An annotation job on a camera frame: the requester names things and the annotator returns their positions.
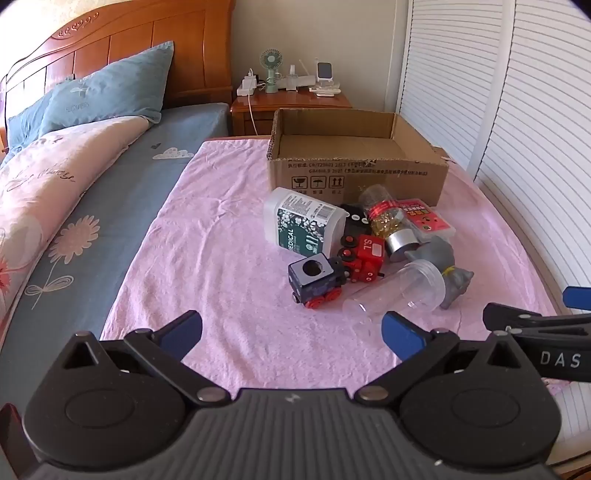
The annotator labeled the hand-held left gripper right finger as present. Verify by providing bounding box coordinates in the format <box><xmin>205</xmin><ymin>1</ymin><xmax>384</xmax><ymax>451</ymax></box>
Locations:
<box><xmin>354</xmin><ymin>311</ymin><xmax>527</xmax><ymax>408</ymax></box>

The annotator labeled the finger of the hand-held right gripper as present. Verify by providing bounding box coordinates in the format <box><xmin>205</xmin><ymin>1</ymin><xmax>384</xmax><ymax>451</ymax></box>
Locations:
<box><xmin>563</xmin><ymin>286</ymin><xmax>591</xmax><ymax>309</ymax></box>
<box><xmin>482</xmin><ymin>302</ymin><xmax>591</xmax><ymax>335</ymax></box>

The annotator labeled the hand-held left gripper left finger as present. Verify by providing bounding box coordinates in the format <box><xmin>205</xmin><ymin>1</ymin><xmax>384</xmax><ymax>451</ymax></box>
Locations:
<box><xmin>62</xmin><ymin>310</ymin><xmax>230</xmax><ymax>408</ymax></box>

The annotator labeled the clear plastic cup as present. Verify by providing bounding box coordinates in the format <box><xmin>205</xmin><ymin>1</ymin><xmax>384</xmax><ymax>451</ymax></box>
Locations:
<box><xmin>342</xmin><ymin>259</ymin><xmax>447</xmax><ymax>319</ymax></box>

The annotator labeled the red toy train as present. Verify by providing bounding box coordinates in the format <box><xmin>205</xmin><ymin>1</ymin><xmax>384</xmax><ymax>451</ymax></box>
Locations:
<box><xmin>336</xmin><ymin>234</ymin><xmax>387</xmax><ymax>283</ymax></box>

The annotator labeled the grey elephant toy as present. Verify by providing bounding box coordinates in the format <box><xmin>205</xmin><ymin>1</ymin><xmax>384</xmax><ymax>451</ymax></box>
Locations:
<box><xmin>404</xmin><ymin>240</ymin><xmax>475</xmax><ymax>310</ymax></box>

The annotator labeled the dark blue toy train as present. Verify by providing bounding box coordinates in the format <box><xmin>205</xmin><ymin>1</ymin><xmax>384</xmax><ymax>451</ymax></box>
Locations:
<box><xmin>287</xmin><ymin>257</ymin><xmax>352</xmax><ymax>311</ymax></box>

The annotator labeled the red plastic case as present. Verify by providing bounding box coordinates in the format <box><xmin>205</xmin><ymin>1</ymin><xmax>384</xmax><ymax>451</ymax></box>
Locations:
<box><xmin>397</xmin><ymin>198</ymin><xmax>455</xmax><ymax>243</ymax></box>

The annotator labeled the clear jar of golden capsules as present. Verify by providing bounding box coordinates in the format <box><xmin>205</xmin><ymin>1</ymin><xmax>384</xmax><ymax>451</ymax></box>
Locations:
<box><xmin>359</xmin><ymin>184</ymin><xmax>423</xmax><ymax>263</ymax></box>

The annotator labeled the black digital scale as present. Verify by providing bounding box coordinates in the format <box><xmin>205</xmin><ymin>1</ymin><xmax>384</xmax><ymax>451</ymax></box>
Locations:
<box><xmin>341</xmin><ymin>203</ymin><xmax>372</xmax><ymax>238</ymax></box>

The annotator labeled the white bottle green label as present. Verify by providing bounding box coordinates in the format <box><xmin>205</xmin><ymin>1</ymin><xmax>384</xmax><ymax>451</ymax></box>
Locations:
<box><xmin>263</xmin><ymin>187</ymin><xmax>350</xmax><ymax>259</ymax></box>

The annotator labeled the brown cardboard box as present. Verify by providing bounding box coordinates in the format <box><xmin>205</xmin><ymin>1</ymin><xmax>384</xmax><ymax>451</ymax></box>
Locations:
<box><xmin>265</xmin><ymin>108</ymin><xmax>450</xmax><ymax>208</ymax></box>

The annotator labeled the pink towel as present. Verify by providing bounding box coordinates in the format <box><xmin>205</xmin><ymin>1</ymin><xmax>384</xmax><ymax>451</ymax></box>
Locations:
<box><xmin>99</xmin><ymin>138</ymin><xmax>561</xmax><ymax>393</ymax></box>

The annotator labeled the grey-blue flower bed sheet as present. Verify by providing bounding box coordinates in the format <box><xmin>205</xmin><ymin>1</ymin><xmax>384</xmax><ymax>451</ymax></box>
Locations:
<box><xmin>0</xmin><ymin>102</ymin><xmax>230</xmax><ymax>361</ymax></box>

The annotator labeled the wide white louvred door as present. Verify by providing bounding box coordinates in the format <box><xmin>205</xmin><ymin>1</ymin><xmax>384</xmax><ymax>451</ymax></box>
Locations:
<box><xmin>475</xmin><ymin>0</ymin><xmax>591</xmax><ymax>476</ymax></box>

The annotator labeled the pink floral quilt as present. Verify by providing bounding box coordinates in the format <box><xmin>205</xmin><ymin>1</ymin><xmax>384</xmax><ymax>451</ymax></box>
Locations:
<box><xmin>0</xmin><ymin>115</ymin><xmax>149</xmax><ymax>315</ymax></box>

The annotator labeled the large blue pillow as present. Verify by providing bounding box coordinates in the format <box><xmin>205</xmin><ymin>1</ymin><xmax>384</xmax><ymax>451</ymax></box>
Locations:
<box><xmin>39</xmin><ymin>41</ymin><xmax>175</xmax><ymax>139</ymax></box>

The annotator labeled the wooden nightstand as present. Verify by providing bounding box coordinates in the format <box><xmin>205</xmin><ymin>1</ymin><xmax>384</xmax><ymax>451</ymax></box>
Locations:
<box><xmin>230</xmin><ymin>90</ymin><xmax>354</xmax><ymax>137</ymax></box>

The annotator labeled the narrow white louvred door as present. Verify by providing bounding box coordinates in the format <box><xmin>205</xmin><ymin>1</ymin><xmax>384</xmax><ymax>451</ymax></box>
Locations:
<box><xmin>398</xmin><ymin>0</ymin><xmax>518</xmax><ymax>181</ymax></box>

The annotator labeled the small green desk fan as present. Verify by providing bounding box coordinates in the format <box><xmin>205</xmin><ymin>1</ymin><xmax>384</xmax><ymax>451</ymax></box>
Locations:
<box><xmin>259</xmin><ymin>48</ymin><xmax>283</xmax><ymax>94</ymax></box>

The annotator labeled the wooden bed headboard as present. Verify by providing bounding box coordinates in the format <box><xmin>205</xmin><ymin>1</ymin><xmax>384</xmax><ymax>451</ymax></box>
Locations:
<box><xmin>0</xmin><ymin>0</ymin><xmax>236</xmax><ymax>144</ymax></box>

